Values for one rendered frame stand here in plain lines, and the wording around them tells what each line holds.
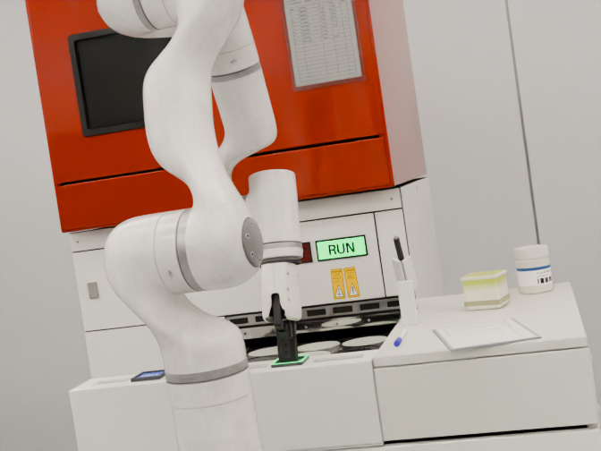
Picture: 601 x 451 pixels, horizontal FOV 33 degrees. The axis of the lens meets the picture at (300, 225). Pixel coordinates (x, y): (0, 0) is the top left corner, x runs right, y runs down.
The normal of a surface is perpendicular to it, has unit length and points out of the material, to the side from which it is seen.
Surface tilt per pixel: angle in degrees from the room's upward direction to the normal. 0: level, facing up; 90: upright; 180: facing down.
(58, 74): 90
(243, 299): 90
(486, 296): 90
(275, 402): 90
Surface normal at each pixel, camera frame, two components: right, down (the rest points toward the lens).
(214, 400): 0.17, 0.04
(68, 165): -0.22, 0.08
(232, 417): 0.45, -0.01
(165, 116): -0.27, -0.13
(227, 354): 0.65, -0.07
